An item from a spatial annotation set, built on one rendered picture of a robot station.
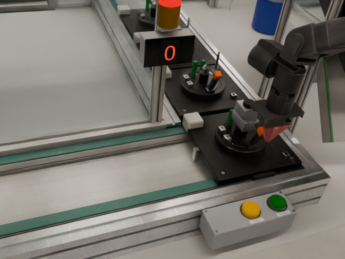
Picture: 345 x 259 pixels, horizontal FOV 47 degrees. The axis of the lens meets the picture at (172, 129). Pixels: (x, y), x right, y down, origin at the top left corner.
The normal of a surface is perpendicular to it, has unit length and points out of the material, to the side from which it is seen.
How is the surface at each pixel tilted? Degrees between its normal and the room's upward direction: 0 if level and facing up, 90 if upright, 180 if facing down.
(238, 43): 0
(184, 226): 90
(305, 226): 0
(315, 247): 0
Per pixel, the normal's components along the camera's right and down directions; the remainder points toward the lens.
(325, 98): -0.98, 0.05
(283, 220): 0.35, 0.62
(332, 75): 0.19, -0.08
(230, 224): 0.09, -0.76
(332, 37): -0.61, 0.10
